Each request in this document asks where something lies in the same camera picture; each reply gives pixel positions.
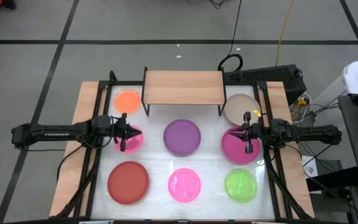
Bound purple plate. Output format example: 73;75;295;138
162;119;202;157

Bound small translucent pink plate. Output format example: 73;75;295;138
113;124;145;154
167;167;202;203

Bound small translucent orange plate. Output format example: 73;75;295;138
113;88;142;114

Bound large red plate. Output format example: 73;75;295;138
107;161;150;205

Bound beige plate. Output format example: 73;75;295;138
223;93;262;127

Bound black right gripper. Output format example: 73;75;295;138
227;111;272;155

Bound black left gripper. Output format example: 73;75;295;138
110;113;143;152

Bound yellow floor cable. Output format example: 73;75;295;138
275;0;296;67

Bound translucent green plate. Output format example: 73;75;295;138
224;169;259;204

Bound wooden shelf with black legs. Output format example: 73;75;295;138
140;66;228;118

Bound white paper label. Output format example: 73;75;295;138
301;155;319;179

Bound large magenta plate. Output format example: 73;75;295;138
221;126;261;165

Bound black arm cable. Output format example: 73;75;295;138
56;142;88;183

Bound black floor cable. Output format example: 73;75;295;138
218;0;244;72

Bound black cable tangle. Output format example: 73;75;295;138
208;0;231;9

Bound black perforated case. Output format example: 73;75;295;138
224;64;308;106

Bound white table mat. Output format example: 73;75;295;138
90;84;276;220

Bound black desk base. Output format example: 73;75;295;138
305;166;358;194

